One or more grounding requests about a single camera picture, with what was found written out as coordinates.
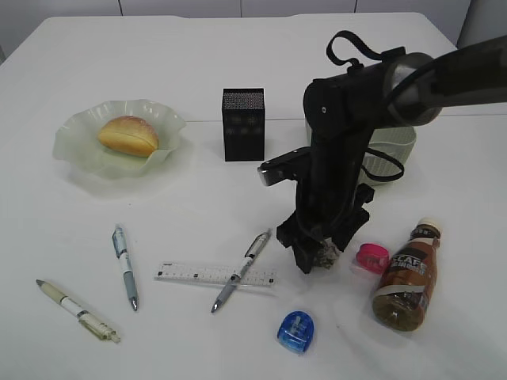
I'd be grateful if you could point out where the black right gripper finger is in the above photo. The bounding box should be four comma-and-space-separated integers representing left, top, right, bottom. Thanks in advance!
292, 239, 320, 274

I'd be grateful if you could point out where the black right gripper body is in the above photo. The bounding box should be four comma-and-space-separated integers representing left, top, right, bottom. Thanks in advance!
276, 173, 375, 253

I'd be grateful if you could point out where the paper ball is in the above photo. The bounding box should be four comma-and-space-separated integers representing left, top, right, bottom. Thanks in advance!
314, 238, 341, 269

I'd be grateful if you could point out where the brown coffee bottle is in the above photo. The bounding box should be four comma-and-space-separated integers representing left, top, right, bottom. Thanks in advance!
372, 218, 442, 332

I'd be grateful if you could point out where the bread roll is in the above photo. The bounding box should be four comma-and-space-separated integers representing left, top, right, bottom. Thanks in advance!
97, 116, 159, 158

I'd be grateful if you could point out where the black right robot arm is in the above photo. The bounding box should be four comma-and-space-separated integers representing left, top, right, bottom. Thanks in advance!
259, 31, 506, 273

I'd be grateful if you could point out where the grey pen on ruler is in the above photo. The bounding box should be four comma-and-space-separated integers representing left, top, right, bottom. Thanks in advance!
211, 229, 273, 314

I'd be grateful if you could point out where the pink pencil sharpener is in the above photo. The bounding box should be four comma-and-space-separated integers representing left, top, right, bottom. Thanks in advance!
356, 243, 390, 275

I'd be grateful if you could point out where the blue pencil sharpener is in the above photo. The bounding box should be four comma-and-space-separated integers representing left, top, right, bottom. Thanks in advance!
276, 310, 314, 355

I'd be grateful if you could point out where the light green woven basket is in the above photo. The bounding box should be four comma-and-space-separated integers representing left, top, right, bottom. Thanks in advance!
304, 118, 417, 188

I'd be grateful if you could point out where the black pen holder box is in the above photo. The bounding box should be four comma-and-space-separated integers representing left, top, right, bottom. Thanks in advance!
221, 88, 265, 162

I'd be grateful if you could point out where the blue grey pen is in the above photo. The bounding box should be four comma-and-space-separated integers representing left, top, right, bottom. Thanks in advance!
112, 224, 139, 312

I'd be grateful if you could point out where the pale green wavy plate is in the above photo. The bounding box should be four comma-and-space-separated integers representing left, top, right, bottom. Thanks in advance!
52, 99, 186, 179

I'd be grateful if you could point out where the cream white pen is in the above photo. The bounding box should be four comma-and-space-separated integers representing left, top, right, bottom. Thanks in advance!
36, 279, 120, 344

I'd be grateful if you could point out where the clear plastic ruler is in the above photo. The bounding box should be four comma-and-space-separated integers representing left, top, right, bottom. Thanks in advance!
154, 261, 276, 287

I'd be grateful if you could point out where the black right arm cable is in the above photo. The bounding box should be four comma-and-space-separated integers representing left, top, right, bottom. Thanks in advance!
326, 30, 407, 187

